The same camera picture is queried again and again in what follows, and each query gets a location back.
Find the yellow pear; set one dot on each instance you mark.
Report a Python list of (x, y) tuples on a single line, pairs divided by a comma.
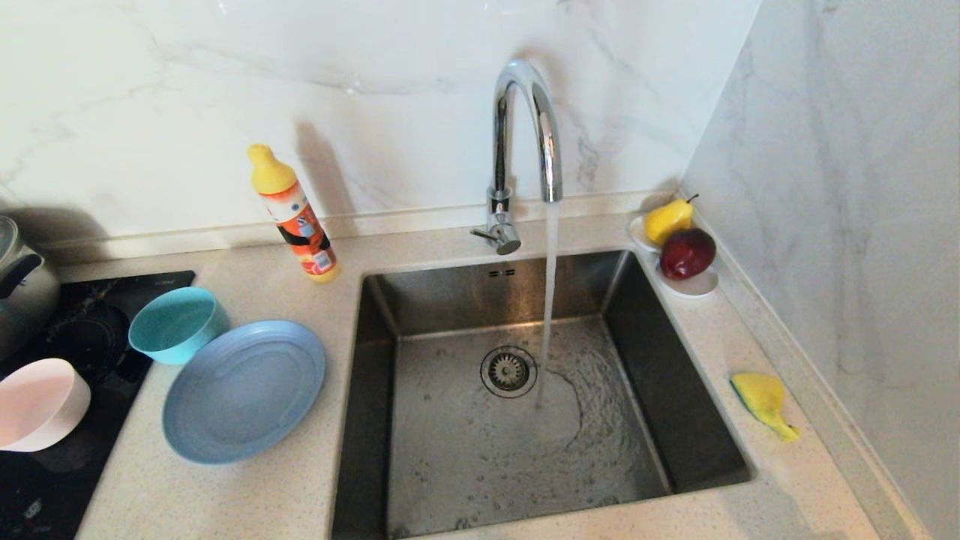
[(667, 221)]

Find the teal bowl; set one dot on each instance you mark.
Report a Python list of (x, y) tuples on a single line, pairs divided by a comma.
[(175, 324)]

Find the silver pot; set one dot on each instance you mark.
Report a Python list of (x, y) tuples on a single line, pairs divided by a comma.
[(30, 292)]

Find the round metal drain strainer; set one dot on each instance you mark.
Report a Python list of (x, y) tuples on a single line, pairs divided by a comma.
[(508, 371)]

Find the orange yellow-capped detergent bottle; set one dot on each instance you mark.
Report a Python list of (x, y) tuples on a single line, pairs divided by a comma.
[(302, 225)]

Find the blue-grey plate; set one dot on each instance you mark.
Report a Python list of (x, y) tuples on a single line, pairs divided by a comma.
[(247, 394)]

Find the stainless steel sink basin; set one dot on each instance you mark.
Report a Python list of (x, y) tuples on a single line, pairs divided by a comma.
[(465, 480)]

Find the black pan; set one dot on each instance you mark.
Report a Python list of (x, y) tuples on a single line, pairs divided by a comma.
[(94, 337)]

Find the pink bowl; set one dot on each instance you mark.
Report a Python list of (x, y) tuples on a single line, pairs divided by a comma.
[(37, 405)]

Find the black induction cooktop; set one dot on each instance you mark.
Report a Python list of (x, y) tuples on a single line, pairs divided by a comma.
[(150, 289)]

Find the small white dish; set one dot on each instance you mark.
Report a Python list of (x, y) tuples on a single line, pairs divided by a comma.
[(694, 288), (637, 232)]

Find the yellow sponge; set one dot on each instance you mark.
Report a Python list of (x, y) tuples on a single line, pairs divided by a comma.
[(759, 394)]

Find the chrome gooseneck faucet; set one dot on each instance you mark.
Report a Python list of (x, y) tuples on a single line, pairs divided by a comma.
[(504, 217)]

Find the dark red apple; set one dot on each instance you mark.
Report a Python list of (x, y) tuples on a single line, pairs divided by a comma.
[(688, 253)]

